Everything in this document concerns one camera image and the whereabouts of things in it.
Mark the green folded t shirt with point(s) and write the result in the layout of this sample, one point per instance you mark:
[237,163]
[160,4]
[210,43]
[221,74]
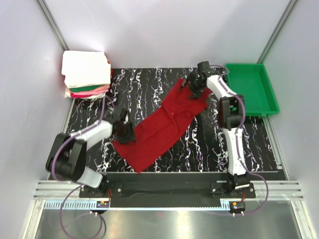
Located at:
[85,88]

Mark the pink folded t shirt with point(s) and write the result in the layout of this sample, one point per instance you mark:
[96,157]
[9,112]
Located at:
[102,88]

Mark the white folded t shirt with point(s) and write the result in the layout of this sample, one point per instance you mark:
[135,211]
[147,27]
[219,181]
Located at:
[83,69]

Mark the aluminium corner post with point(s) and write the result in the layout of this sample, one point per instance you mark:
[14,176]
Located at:
[48,16]
[289,9]

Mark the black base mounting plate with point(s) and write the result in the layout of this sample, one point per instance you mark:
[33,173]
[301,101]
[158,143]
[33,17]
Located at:
[203,191]

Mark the red t shirt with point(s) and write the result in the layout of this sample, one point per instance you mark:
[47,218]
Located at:
[157,133]

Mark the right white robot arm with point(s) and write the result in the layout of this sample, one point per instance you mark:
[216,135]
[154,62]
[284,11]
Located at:
[231,117]

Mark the right aluminium corner post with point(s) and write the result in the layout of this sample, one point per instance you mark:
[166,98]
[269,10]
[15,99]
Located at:
[289,9]

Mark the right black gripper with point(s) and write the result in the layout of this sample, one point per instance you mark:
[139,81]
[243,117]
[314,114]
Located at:
[195,94]

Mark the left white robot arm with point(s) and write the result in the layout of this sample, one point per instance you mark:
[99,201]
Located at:
[67,158]

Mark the left aluminium corner post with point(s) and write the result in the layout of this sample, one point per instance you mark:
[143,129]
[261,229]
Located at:
[48,16]

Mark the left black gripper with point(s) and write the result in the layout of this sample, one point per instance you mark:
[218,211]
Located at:
[130,137]

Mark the green plastic tray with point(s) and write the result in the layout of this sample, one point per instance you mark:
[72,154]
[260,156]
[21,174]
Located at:
[252,81]

